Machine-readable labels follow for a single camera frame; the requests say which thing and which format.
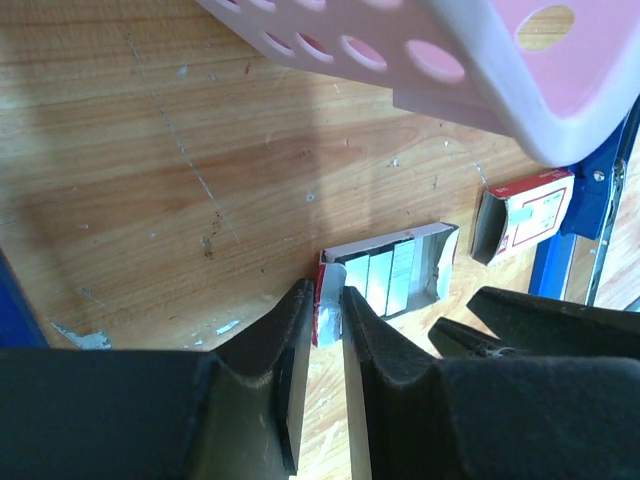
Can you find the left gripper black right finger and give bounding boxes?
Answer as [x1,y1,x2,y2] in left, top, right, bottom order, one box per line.
[342,287,639,479]

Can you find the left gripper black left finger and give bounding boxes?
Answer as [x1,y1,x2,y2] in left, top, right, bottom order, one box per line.
[1,279,315,479]

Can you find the silver staple strips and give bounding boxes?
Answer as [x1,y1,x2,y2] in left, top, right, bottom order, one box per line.
[312,222,459,347]

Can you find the red staple box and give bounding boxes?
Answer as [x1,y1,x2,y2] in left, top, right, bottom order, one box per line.
[471,168,575,266]

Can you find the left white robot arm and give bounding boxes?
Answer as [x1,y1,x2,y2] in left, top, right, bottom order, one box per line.
[1,279,639,479]

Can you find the pink plastic basket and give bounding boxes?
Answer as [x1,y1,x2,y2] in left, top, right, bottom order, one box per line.
[205,1,639,167]

